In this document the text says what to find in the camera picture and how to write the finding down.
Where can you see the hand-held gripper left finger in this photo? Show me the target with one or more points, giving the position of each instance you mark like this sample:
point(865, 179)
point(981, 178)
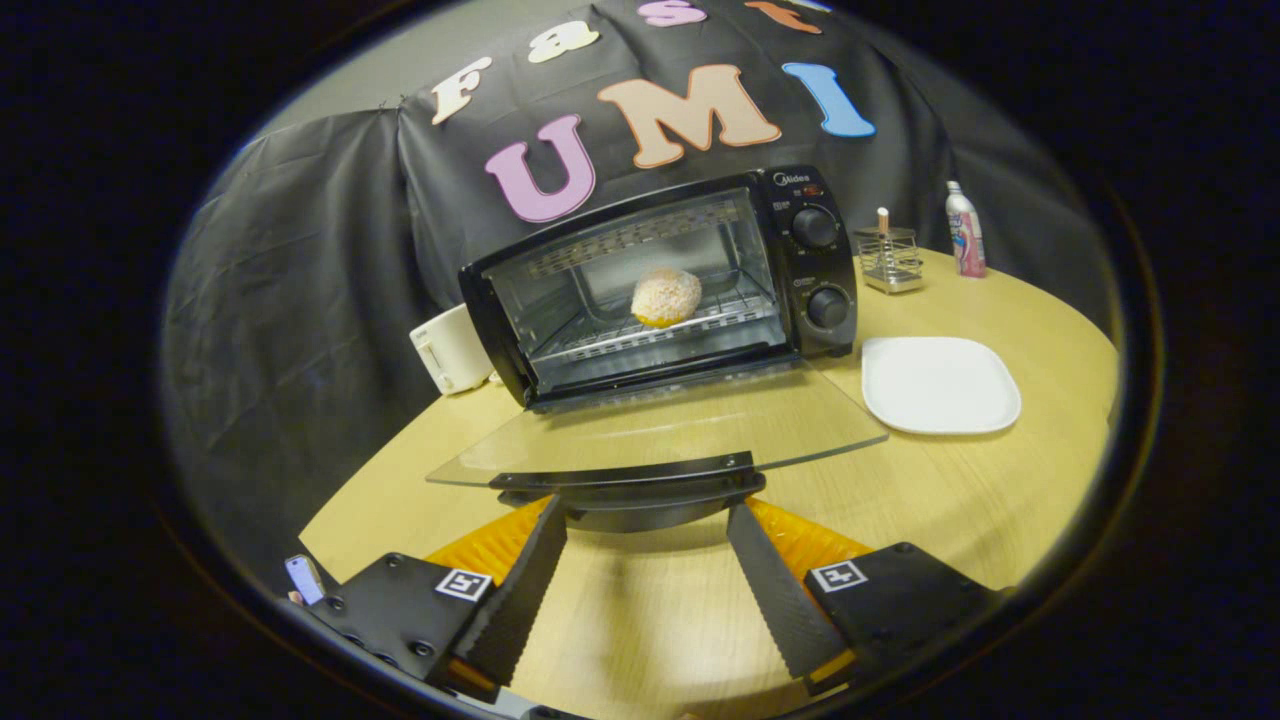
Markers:
point(520, 600)

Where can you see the black toaster oven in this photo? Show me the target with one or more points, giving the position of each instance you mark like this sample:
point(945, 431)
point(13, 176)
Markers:
point(815, 270)

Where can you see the black backdrop cloth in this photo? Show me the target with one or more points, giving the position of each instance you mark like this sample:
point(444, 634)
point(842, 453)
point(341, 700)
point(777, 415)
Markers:
point(320, 260)

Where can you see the white pink spray bottle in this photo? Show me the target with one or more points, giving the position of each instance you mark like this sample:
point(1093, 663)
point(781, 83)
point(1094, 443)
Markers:
point(966, 235)

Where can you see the white square plate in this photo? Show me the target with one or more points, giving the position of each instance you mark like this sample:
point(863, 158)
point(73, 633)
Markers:
point(940, 385)

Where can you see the metal oven rack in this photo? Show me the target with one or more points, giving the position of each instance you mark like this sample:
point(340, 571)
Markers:
point(600, 343)

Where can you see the white bread toaster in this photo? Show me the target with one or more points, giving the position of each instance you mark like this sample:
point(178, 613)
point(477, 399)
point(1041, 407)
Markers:
point(450, 350)

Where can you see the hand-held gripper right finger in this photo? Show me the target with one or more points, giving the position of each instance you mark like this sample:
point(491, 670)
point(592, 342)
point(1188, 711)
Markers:
point(780, 600)

